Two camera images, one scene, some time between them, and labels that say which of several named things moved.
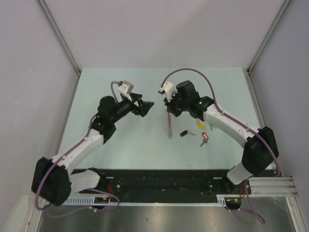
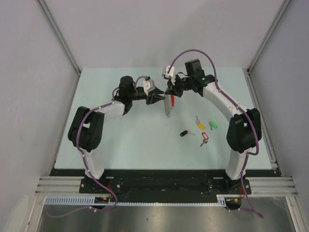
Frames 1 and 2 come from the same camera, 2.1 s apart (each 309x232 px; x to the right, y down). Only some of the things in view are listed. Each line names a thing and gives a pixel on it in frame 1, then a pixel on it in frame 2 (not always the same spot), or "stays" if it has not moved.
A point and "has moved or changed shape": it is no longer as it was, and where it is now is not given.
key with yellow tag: (200, 125) stays
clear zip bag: (169, 123) has moved or changed shape
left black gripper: (145, 105) -> (153, 96)
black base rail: (164, 183) stays
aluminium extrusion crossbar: (273, 187) stays
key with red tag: (205, 140) stays
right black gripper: (170, 105) -> (175, 91)
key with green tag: (213, 126) stays
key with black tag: (182, 134) stays
